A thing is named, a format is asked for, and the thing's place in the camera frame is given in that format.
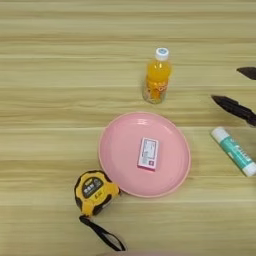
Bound pink round plate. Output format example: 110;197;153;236
97;111;192;199

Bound yellow tape measure black strap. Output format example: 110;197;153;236
73;169;127;252

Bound green and white glue stick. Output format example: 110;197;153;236
210;126;256;178

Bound small white pink card box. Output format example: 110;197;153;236
137;136;160;172

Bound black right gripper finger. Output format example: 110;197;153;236
211;95;256;127
236;66;256;81

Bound orange juice bottle white cap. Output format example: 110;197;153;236
142;47;173;105

